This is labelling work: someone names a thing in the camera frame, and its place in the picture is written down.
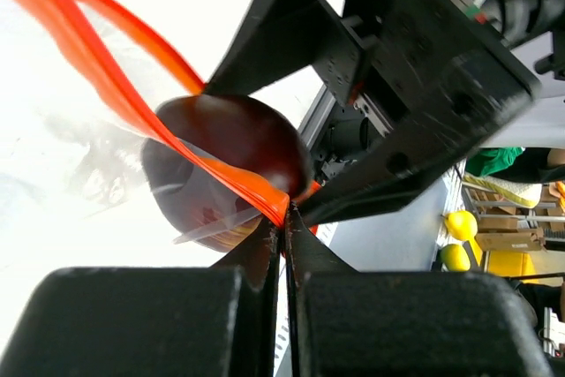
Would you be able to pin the clear zip bag orange zipper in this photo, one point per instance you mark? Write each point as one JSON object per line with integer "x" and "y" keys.
{"x": 85, "y": 50}

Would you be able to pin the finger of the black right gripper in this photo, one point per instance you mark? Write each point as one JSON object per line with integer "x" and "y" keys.
{"x": 279, "y": 37}

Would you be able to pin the aluminium frame rail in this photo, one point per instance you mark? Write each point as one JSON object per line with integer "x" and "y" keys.
{"x": 315, "y": 123}

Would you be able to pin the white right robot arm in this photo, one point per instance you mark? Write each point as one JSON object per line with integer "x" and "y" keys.
{"x": 435, "y": 78}

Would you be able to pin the yellow toy lemon lower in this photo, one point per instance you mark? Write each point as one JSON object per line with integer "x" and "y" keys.
{"x": 454, "y": 258}

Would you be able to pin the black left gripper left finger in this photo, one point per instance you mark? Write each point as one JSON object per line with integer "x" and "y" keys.
{"x": 215, "y": 321}

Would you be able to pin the cardboard box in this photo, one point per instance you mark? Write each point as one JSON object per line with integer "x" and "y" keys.
{"x": 522, "y": 240}

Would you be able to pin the yellow toy lemon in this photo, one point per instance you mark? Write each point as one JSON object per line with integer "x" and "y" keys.
{"x": 461, "y": 225}
{"x": 454, "y": 258}

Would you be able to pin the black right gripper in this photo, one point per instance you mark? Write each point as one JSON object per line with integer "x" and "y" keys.
{"x": 436, "y": 78}

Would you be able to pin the yellow toy lemon upper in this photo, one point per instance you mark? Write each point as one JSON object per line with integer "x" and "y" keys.
{"x": 461, "y": 225}

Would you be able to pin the dark red toy apple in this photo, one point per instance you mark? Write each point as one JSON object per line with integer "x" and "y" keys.
{"x": 238, "y": 131}

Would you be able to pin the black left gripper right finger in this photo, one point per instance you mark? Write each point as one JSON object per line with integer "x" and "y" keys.
{"x": 349, "y": 323}

